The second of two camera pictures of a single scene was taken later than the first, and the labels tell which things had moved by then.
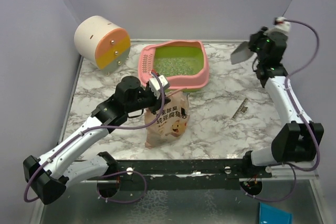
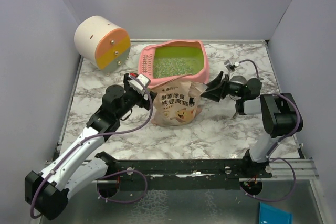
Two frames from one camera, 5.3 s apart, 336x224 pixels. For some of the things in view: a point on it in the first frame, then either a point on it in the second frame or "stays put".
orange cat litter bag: [171, 121] to [177, 103]
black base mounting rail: [145, 169] stays put
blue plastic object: [269, 214] stays put
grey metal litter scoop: [242, 53] to [239, 78]
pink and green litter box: [184, 63] stays put
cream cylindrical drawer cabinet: [102, 42] stays put
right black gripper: [256, 35] to [216, 95]
